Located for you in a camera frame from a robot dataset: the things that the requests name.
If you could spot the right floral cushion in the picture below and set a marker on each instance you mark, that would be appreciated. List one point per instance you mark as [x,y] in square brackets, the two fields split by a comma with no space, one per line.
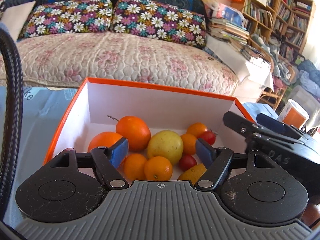
[160,21]

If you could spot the small yellow pear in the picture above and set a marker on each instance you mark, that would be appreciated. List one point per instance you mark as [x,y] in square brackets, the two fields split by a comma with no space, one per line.
[193,174]

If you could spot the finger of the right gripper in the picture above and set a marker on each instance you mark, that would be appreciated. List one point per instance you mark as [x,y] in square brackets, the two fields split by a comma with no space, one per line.
[282,128]
[245,128]

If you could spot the orange cardboard box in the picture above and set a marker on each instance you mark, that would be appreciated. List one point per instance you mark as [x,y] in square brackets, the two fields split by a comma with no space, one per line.
[99,103]

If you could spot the blue tablecloth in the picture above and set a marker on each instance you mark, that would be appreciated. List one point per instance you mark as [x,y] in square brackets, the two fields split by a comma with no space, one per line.
[41,117]

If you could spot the small orange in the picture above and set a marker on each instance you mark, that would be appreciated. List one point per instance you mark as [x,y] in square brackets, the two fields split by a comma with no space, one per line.
[197,129]

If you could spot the rattan chair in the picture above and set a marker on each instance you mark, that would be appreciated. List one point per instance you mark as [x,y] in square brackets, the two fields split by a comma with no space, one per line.
[282,72]

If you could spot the large yellow pear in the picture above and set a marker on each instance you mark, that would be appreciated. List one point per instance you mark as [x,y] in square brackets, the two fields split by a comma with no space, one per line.
[167,144]

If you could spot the stack of books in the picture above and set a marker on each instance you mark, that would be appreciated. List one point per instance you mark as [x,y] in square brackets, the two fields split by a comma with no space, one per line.
[225,30]

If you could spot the floral cushion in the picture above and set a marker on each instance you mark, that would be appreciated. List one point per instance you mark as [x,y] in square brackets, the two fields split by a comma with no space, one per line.
[160,21]
[65,17]

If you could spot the cream pillow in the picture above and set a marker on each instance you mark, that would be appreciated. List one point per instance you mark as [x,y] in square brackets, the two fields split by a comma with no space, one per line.
[13,18]

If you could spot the large orange persimmon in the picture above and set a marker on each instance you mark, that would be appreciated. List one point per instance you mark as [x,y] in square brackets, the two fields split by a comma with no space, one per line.
[106,139]

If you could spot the left floral cushion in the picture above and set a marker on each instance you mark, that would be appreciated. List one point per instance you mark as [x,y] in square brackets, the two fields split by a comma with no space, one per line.
[65,17]

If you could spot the orange plastic canister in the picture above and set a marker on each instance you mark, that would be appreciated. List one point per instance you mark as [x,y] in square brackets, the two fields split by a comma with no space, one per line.
[293,114]

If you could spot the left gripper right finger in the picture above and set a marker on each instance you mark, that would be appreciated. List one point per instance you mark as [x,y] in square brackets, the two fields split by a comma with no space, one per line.
[217,162]

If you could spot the wooden bookshelf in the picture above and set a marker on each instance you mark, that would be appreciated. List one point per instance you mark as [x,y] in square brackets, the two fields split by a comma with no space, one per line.
[284,18]

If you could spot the large orange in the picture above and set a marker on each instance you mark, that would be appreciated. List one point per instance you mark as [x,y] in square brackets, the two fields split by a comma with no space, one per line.
[158,169]

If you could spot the orange with stem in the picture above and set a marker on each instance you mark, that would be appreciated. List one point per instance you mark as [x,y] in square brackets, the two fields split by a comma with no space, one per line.
[135,130]

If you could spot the red tomato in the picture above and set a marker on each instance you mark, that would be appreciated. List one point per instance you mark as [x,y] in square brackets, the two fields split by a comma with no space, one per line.
[187,162]
[209,137]

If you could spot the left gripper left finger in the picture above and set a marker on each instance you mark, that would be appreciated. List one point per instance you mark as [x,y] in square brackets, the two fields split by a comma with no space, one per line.
[106,162]

